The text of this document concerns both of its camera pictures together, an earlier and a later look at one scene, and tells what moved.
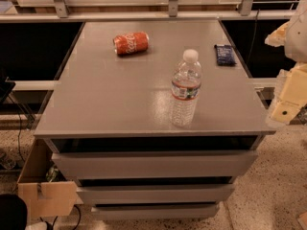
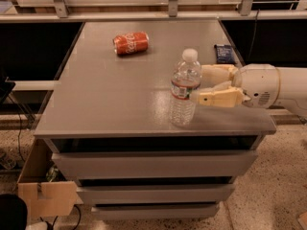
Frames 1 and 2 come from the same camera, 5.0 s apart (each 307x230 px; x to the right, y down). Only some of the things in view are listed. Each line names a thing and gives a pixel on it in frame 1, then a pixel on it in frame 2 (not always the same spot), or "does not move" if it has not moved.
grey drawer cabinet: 153,120 does not move
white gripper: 297,37 → 258,84
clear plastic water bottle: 185,87 does not move
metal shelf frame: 59,8 does not move
